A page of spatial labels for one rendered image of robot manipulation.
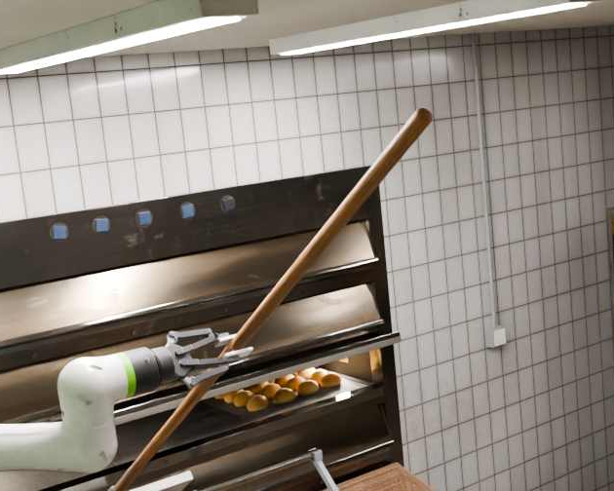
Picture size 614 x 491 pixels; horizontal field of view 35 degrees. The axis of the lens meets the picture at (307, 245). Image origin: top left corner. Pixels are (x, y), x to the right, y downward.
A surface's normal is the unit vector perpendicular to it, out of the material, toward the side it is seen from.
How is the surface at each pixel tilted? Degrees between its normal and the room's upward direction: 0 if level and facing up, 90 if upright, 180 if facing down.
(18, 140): 90
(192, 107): 90
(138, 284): 70
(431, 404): 90
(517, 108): 90
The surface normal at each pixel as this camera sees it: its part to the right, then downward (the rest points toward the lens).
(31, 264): 0.58, 0.07
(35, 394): 0.51, -0.28
